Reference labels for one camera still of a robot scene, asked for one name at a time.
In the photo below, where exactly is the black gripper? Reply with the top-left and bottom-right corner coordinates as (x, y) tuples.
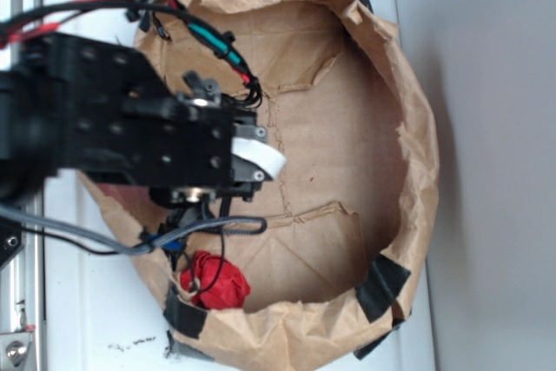
(171, 71), (269, 214)

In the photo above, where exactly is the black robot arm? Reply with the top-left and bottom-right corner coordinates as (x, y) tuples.
(1, 33), (272, 209)

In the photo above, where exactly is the red crumpled paper ball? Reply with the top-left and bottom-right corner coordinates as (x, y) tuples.
(180, 251), (251, 310)

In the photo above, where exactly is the brown paper bag tray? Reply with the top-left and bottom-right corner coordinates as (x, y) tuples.
(85, 0), (440, 370)

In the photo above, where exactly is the grey braided cable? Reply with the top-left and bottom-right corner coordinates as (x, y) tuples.
(0, 204), (268, 257)

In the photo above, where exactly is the red black cable bundle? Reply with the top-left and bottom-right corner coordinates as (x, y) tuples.
(0, 0), (264, 108)

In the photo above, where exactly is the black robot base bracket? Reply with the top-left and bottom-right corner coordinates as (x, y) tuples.
(0, 217), (23, 269)

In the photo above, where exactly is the aluminium frame rail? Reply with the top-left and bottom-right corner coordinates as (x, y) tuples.
(1, 0), (45, 370)

